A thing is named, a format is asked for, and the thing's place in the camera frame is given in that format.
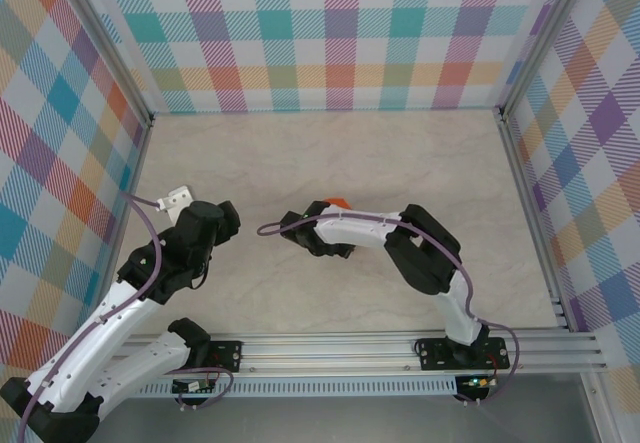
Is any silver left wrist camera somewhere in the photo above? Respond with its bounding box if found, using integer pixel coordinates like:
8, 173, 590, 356
156, 185, 194, 224

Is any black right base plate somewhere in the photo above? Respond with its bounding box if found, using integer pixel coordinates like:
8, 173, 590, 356
417, 337, 511, 372

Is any slotted grey cable tray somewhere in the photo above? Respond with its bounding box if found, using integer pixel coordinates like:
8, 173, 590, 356
134, 380, 459, 398

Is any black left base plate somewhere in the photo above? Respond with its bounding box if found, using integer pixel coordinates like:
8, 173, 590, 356
209, 338, 244, 374

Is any left small circuit board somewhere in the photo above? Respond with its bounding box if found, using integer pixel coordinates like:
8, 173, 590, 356
172, 378, 216, 394

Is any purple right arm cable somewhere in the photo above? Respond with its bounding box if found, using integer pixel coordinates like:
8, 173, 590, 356
256, 212, 524, 409

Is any aluminium side rail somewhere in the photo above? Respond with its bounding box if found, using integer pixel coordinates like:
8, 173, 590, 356
494, 107, 571, 334
112, 115, 156, 284

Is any long aluminium mounting rail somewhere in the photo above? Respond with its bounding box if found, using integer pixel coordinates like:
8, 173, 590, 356
107, 331, 609, 377

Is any thin black base wire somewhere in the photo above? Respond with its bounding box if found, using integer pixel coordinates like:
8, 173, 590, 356
413, 331, 451, 359

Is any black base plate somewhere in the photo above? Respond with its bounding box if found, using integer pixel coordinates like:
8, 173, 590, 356
209, 338, 244, 374
417, 337, 511, 372

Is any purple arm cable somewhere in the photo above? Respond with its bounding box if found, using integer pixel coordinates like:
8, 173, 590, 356
18, 191, 235, 443
256, 212, 524, 409

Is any aluminium frame post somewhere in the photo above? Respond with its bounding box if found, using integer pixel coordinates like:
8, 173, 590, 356
492, 0, 599, 124
58, 0, 155, 129

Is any grey metal panel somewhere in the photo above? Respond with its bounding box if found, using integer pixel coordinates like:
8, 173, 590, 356
94, 396, 601, 443

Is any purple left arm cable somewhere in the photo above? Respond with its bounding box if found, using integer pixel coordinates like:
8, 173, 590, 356
18, 191, 235, 443

